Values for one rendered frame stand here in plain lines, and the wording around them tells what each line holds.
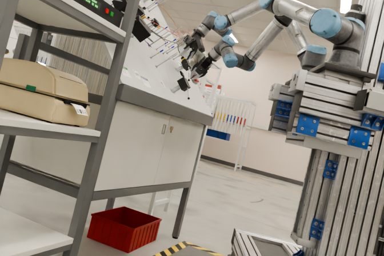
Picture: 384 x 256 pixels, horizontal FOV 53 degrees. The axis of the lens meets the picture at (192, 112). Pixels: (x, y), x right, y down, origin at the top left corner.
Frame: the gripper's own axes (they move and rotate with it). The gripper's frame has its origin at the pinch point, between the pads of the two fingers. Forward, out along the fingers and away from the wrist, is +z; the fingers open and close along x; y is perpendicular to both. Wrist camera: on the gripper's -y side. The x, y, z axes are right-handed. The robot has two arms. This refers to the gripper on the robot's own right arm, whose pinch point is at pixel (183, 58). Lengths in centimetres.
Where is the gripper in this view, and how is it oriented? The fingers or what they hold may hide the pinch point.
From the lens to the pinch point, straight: 249.9
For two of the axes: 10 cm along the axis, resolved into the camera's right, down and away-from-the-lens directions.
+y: -6.4, -5.3, 5.6
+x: -4.5, -3.3, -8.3
